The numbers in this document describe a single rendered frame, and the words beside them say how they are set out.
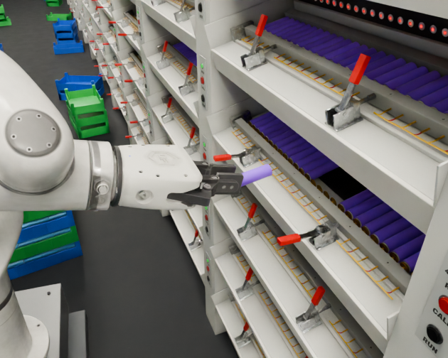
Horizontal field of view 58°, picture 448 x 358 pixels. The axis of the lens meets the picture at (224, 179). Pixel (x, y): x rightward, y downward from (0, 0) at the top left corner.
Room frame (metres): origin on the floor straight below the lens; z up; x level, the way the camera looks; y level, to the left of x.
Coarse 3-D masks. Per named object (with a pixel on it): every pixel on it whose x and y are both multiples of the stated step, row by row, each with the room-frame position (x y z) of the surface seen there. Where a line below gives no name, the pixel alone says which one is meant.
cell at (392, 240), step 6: (408, 228) 0.45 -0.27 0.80; (414, 228) 0.45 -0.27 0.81; (396, 234) 0.45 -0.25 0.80; (402, 234) 0.44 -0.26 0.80; (408, 234) 0.44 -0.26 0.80; (414, 234) 0.44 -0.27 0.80; (420, 234) 0.45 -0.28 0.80; (390, 240) 0.44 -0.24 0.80; (396, 240) 0.44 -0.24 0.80; (402, 240) 0.44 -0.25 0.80; (408, 240) 0.44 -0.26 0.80; (390, 246) 0.43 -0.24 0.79; (396, 246) 0.43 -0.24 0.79
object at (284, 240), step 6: (318, 228) 0.47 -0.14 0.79; (294, 234) 0.46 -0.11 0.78; (300, 234) 0.47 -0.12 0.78; (306, 234) 0.47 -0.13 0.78; (312, 234) 0.47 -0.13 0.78; (318, 234) 0.47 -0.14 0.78; (282, 240) 0.45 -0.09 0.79; (288, 240) 0.45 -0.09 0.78; (294, 240) 0.45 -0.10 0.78; (300, 240) 0.46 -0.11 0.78
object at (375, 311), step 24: (216, 120) 0.87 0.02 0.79; (216, 144) 0.85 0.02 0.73; (240, 144) 0.80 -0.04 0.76; (240, 168) 0.71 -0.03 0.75; (264, 192) 0.62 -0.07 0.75; (288, 192) 0.61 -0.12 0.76; (288, 216) 0.55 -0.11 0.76; (312, 264) 0.47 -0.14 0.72; (336, 264) 0.43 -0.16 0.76; (336, 288) 0.41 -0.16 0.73; (360, 288) 0.38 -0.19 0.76; (384, 288) 0.38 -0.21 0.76; (360, 312) 0.35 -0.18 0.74; (384, 312) 0.34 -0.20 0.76; (384, 336) 0.31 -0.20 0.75
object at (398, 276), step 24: (240, 120) 0.86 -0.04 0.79; (264, 144) 0.74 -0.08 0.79; (288, 168) 0.64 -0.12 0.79; (312, 192) 0.56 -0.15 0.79; (312, 216) 0.53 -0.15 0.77; (336, 216) 0.50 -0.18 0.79; (336, 240) 0.46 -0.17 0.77; (360, 240) 0.44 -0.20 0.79; (360, 264) 0.41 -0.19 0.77; (384, 264) 0.39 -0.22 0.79
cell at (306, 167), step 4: (324, 156) 0.66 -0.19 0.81; (316, 160) 0.66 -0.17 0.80; (320, 160) 0.65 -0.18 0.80; (324, 160) 0.65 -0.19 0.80; (328, 160) 0.65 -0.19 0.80; (308, 164) 0.65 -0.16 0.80; (312, 164) 0.65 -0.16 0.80; (316, 164) 0.65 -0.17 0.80; (320, 164) 0.65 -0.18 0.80; (304, 168) 0.64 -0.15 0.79; (308, 168) 0.64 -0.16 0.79; (312, 168) 0.64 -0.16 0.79; (304, 172) 0.64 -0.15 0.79
